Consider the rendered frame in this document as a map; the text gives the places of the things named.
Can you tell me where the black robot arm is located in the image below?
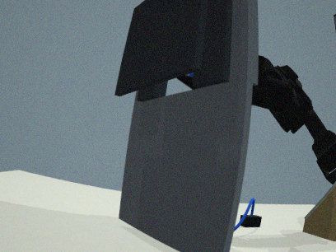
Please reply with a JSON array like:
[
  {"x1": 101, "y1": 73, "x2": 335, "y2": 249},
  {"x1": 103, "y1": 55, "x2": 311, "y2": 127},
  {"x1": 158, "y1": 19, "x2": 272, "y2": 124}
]
[{"x1": 251, "y1": 56, "x2": 336, "y2": 184}]

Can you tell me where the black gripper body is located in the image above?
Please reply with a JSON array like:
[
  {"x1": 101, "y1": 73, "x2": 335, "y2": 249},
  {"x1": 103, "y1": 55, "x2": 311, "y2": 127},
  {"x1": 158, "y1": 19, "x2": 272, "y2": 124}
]
[{"x1": 252, "y1": 72, "x2": 271, "y2": 107}]

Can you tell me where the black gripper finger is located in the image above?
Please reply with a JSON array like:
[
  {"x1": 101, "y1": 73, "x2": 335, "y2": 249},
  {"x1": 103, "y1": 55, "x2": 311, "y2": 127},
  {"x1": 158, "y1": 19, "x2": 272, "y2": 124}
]
[{"x1": 177, "y1": 75, "x2": 198, "y2": 90}]

